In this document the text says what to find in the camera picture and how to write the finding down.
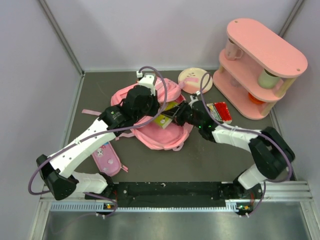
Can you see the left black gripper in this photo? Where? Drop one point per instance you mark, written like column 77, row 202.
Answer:
column 156, row 104

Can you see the orange bowl on shelf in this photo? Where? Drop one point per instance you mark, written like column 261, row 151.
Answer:
column 255, row 100

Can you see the pink mug on shelf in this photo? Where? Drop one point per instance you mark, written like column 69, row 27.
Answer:
column 232, row 51

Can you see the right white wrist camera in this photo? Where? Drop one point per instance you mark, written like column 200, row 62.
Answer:
column 194, row 97

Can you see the colourful patterned book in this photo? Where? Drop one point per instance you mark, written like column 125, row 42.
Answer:
column 214, row 111

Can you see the purple cartoon pencil case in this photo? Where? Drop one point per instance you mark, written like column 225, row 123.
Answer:
column 108, row 161

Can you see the green comic book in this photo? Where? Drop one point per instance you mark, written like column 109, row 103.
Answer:
column 163, row 121

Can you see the cream and pink plate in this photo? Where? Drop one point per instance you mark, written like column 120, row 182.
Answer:
column 189, row 80

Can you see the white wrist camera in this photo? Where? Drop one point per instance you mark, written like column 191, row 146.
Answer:
column 147, row 80
column 194, row 97

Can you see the red sponge block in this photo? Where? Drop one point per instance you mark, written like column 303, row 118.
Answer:
column 223, row 113

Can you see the pale green cup on shelf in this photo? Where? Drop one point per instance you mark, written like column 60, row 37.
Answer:
column 267, row 80

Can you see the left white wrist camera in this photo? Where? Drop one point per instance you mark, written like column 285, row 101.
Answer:
column 147, row 80

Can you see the grey slotted cable duct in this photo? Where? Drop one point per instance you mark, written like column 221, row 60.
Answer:
column 77, row 207

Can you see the pink student backpack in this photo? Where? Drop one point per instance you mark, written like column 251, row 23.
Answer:
column 151, row 135

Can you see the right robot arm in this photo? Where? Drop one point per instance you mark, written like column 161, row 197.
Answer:
column 270, row 152

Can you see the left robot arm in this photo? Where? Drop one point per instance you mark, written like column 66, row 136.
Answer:
column 58, row 170

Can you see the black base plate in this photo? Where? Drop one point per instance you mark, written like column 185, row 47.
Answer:
column 168, row 202

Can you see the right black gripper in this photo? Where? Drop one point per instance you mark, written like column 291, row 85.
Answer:
column 176, row 113

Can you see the pink three-tier shelf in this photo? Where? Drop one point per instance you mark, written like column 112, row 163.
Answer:
column 262, row 50

